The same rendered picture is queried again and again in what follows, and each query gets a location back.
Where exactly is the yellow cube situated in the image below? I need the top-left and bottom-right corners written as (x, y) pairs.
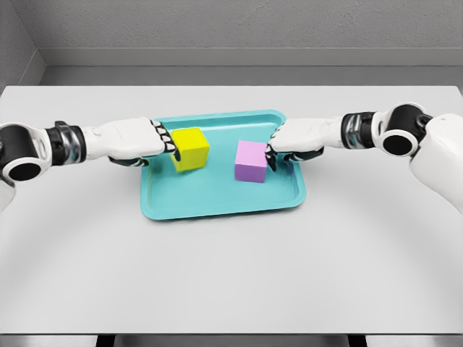
top-left (170, 127), bottom-right (211, 173)

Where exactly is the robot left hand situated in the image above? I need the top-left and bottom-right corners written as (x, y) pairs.
top-left (102, 116), bottom-right (182, 168)

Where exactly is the pink cube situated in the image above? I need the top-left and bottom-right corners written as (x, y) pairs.
top-left (234, 140), bottom-right (269, 184)

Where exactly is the teal tray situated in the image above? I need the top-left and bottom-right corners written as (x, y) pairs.
top-left (140, 109), bottom-right (307, 220)

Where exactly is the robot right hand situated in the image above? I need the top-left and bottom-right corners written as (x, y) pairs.
top-left (266, 117), bottom-right (328, 173)

